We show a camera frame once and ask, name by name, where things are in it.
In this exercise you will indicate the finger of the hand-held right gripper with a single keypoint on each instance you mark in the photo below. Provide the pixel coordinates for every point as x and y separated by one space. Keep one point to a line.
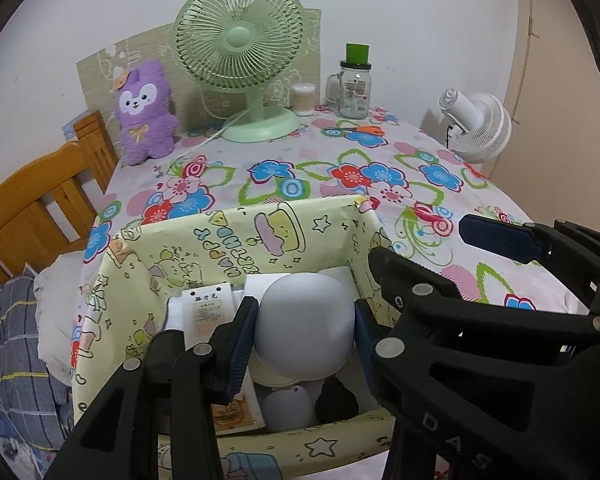
430 340
495 239

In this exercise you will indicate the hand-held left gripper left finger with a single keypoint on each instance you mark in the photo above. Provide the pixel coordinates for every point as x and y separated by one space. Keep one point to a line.
241 350

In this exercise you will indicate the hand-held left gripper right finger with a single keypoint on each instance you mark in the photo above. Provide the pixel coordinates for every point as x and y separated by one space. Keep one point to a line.
365 335

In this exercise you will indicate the cream round bear case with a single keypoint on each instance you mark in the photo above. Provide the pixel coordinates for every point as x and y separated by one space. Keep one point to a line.
269 375

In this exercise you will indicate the white remote control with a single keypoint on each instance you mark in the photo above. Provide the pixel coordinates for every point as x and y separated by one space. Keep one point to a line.
207 310

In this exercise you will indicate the lavender round object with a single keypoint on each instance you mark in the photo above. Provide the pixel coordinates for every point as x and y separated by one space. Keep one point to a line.
305 325

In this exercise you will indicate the white printed box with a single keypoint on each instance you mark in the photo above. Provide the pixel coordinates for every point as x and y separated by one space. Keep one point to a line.
235 415

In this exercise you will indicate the small white charger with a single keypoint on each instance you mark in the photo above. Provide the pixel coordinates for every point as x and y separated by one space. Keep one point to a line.
337 275

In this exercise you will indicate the pale rounded plastic object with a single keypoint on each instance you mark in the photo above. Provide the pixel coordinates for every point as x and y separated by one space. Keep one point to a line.
287 410

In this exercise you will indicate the yellow printed storage box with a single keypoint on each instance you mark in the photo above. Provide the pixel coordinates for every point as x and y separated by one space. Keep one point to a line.
190 245

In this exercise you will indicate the white standing fan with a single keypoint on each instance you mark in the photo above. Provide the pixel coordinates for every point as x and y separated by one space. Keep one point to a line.
480 125

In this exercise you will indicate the beige door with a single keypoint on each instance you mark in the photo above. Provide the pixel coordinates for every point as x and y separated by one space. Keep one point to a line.
555 110

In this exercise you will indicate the orange scissors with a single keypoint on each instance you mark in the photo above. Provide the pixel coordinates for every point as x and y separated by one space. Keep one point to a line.
367 130

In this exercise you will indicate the floral tablecloth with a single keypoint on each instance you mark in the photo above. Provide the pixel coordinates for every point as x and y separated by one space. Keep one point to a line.
320 160

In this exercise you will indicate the white pillow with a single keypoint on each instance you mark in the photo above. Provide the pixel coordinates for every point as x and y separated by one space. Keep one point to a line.
55 310

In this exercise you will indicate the glass jar with green lid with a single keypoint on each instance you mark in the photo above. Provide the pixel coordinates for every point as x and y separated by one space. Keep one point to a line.
354 90

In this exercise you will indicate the plaid blanket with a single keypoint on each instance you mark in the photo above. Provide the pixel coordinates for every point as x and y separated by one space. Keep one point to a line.
10 360

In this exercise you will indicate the cotton swab jar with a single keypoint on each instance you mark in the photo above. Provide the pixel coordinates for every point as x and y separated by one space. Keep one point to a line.
302 100

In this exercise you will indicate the dark cloth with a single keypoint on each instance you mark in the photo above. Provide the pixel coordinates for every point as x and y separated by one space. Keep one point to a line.
595 20

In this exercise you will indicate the blue printed bedsheet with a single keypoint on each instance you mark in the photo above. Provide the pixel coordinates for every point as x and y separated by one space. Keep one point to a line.
10 452

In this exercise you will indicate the purple plush toy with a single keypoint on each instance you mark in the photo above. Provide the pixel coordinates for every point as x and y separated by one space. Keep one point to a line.
142 115

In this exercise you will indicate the wooden bed headboard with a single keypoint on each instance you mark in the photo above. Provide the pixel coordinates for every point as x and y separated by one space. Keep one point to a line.
35 200

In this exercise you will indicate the blue patterned paper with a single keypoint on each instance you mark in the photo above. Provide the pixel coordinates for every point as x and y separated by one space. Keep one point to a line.
72 128

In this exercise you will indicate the green desk fan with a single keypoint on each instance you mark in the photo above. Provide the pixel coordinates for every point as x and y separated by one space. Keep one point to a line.
237 40

